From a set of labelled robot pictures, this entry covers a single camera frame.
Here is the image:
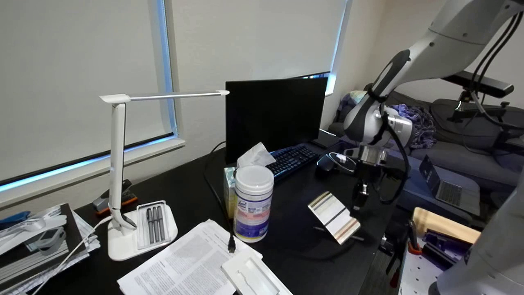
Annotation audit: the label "white wipes canister blue label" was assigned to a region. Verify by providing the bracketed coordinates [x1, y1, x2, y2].
[232, 164, 276, 244]

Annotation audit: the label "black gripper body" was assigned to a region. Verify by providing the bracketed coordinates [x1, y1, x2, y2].
[350, 161, 379, 189]

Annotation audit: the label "grey open laptop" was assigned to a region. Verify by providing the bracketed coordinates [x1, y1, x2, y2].
[417, 154, 482, 218]

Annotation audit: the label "blue book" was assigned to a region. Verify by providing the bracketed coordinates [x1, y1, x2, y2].
[0, 208, 32, 231]

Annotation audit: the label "clear plastic document folders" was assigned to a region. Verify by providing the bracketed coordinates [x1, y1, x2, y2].
[0, 202, 103, 295]

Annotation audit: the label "small blue device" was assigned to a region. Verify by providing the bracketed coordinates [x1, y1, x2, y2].
[420, 228, 471, 271]

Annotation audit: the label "purple cloth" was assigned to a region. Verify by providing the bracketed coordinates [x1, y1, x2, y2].
[387, 102, 438, 153]

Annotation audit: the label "white desk lamp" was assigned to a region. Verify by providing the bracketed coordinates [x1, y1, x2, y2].
[98, 89, 230, 264]

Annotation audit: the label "black computer mouse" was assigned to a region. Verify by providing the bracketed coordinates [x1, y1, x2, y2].
[314, 151, 356, 177]

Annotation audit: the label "black stereo camera on stand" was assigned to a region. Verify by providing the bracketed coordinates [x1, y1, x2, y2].
[443, 69, 515, 120]

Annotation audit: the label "white charging cable with adapter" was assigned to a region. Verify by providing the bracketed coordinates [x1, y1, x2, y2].
[325, 151, 360, 176]

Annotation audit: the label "light blue yellow cloth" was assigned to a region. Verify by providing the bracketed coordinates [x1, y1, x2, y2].
[338, 89, 373, 118]

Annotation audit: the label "flat white plastic box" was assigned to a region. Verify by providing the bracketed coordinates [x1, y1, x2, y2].
[219, 253, 294, 295]

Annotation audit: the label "dark grey pen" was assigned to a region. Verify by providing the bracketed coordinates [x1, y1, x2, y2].
[148, 203, 160, 246]
[142, 205, 155, 246]
[155, 203, 166, 244]

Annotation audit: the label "thin black cable with plug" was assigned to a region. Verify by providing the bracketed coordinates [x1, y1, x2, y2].
[202, 159, 237, 256]

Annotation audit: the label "dark grey couch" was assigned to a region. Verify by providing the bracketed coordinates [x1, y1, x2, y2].
[325, 81, 524, 221]

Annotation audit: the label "printed white paper document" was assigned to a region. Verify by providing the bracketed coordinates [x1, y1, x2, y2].
[116, 217, 263, 295]

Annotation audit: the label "black computer monitor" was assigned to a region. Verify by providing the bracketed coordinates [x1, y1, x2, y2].
[224, 72, 330, 166]

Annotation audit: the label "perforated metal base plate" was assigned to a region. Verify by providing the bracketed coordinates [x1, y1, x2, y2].
[396, 249, 443, 295]

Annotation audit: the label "white roller blind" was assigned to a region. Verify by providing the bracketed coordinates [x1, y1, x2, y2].
[0, 0, 176, 182]
[170, 0, 348, 144]

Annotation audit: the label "white striped packet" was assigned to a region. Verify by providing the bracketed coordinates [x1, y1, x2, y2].
[306, 190, 363, 246]

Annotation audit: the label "black keyboard blue backlight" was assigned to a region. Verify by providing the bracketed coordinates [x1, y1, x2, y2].
[265, 141, 324, 182]

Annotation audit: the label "black and red stapler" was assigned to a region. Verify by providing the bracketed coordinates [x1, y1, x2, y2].
[91, 179, 139, 215]

